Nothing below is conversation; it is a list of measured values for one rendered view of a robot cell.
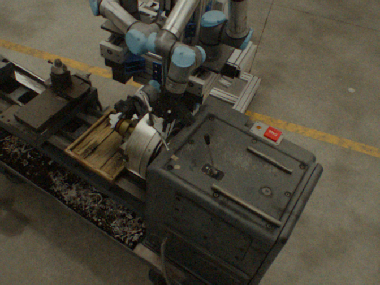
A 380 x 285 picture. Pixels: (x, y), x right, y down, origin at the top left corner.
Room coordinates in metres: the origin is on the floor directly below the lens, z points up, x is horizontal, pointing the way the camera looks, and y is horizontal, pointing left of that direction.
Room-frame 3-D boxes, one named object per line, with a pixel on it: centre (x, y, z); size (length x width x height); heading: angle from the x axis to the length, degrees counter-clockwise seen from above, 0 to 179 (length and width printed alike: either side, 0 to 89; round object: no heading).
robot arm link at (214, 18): (1.69, -0.04, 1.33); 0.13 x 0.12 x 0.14; 70
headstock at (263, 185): (0.92, -0.21, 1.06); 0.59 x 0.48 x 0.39; 64
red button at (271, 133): (1.09, -0.34, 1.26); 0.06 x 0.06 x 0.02; 64
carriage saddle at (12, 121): (1.39, 0.78, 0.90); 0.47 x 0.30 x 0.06; 154
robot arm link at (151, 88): (1.42, 0.24, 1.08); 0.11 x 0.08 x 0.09; 153
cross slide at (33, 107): (1.38, 0.73, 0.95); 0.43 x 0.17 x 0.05; 154
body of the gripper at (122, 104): (1.28, 0.32, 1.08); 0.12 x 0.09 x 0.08; 153
